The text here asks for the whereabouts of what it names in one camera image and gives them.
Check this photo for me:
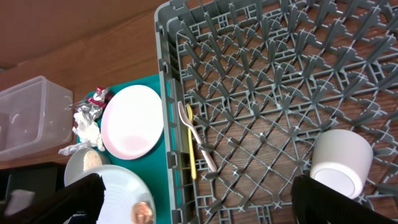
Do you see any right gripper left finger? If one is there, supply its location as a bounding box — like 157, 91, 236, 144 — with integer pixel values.
1, 174, 106, 224

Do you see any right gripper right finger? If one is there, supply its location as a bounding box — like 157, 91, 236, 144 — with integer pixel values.
290, 175, 394, 224

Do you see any grey round plate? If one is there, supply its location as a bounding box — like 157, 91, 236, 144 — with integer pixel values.
64, 164, 156, 223

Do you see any white cup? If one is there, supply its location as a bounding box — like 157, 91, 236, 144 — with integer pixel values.
310, 129, 373, 199

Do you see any brown food scrap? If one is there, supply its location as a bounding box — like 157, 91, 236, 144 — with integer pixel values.
131, 202, 154, 224

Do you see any pink round plate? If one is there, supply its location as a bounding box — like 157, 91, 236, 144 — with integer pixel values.
101, 85, 164, 160

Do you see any yellow plastic spoon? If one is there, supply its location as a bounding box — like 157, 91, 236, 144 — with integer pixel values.
186, 104, 197, 180

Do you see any grey dishwasher rack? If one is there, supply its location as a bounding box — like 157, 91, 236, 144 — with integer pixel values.
154, 0, 397, 223

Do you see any black plastic tray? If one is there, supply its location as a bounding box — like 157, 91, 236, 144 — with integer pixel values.
1, 162, 66, 203

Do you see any grey bowl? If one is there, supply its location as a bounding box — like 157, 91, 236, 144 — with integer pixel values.
64, 148, 111, 186

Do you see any white rice heap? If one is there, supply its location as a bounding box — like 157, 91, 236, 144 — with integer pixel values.
83, 150, 103, 170

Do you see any crumpled white napkin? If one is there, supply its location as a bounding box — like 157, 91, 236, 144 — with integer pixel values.
58, 111, 105, 156

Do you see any teal serving tray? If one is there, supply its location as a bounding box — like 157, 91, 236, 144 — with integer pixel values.
103, 74, 172, 224

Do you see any clear plastic bin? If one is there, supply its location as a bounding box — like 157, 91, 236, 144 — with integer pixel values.
1, 76, 73, 161

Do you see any silver red foil wrapper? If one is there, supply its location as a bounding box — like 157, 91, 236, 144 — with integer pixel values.
65, 86, 114, 121

